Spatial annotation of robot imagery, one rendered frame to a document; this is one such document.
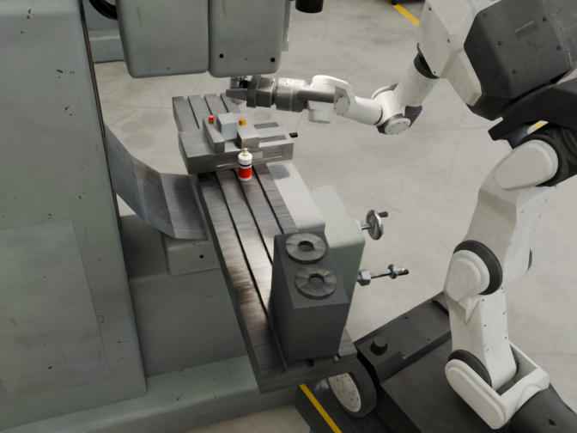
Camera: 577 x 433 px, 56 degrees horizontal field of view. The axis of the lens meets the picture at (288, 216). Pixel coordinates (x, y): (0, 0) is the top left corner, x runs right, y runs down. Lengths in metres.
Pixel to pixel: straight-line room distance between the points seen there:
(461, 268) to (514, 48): 0.53
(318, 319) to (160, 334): 0.86
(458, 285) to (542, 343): 1.38
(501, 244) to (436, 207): 1.91
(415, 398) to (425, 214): 1.66
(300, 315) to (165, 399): 1.00
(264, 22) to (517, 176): 0.67
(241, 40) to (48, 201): 0.59
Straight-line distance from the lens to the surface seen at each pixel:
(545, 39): 1.20
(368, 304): 2.60
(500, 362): 1.61
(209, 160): 1.71
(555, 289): 3.04
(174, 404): 2.03
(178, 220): 1.65
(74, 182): 1.34
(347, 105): 1.55
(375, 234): 2.05
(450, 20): 1.17
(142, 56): 1.31
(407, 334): 1.77
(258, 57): 1.38
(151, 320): 1.84
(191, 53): 1.32
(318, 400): 1.81
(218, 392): 2.04
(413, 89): 1.57
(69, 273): 1.53
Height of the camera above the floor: 1.96
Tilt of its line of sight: 41 degrees down
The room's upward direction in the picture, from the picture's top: 6 degrees clockwise
